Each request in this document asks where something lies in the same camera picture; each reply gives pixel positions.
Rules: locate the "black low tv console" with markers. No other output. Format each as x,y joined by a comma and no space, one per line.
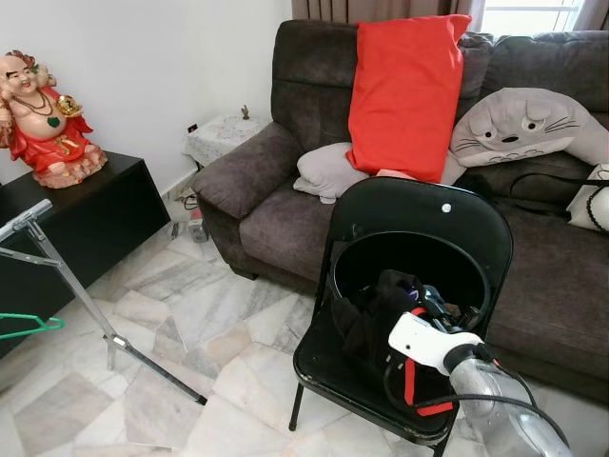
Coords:
86,228

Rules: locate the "dark brown fabric sofa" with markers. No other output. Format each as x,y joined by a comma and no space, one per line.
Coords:
276,219

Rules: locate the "bright window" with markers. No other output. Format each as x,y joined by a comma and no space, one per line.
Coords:
523,14

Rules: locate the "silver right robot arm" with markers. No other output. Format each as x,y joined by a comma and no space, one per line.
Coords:
495,400

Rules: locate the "grey totoro face cushion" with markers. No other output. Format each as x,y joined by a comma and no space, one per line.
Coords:
523,129

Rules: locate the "black garment with red trim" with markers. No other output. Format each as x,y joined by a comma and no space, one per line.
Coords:
366,324

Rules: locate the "red laughing buddha statue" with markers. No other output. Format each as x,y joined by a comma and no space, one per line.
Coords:
48,133

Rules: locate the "white bag with black beads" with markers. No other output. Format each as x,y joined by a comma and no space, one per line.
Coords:
590,205

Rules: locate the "green plastic clothes hanger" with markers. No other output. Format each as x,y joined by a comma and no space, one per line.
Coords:
43,326

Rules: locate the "red pillow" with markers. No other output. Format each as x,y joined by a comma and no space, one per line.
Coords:
409,95

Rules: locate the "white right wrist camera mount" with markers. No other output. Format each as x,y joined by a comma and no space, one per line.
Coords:
428,338

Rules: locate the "silver metal clothes rack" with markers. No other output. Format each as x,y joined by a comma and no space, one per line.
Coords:
27,219

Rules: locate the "lace covered side table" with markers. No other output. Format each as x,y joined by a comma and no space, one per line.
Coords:
219,138

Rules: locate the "plain grey cushion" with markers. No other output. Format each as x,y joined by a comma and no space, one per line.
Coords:
328,176

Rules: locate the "black metal folding chair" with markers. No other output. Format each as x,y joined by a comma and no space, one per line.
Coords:
428,214

